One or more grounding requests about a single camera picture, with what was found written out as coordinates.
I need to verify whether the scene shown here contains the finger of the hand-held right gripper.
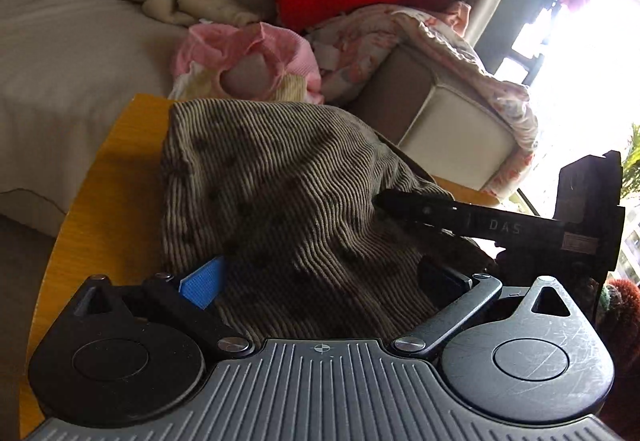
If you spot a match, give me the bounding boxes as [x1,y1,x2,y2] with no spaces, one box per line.
[374,188,458,233]

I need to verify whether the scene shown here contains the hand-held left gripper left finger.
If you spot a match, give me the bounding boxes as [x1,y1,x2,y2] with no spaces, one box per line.
[74,255,256,361]

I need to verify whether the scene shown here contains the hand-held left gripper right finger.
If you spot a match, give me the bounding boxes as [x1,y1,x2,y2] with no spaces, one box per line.
[388,256,577,363]

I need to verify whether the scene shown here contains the brown corduroy garment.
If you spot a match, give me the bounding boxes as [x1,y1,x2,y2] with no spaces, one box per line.
[158,97,497,343]

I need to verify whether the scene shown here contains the person's right forearm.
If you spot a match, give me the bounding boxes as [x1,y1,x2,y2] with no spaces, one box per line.
[597,277,640,441]

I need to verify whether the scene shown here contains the palm plant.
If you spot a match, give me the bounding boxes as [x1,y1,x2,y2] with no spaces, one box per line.
[621,122,640,196]

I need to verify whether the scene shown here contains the floral blanket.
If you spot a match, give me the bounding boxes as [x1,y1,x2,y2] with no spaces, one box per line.
[304,1,540,200]

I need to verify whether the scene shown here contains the pink garment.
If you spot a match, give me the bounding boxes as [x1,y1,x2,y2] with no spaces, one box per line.
[169,22,326,106]

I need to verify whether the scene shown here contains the grey sofa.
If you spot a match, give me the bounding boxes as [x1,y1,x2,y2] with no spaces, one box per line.
[0,0,517,238]

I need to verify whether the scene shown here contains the beige cloth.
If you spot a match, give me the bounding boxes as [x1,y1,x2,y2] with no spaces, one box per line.
[135,0,262,28]

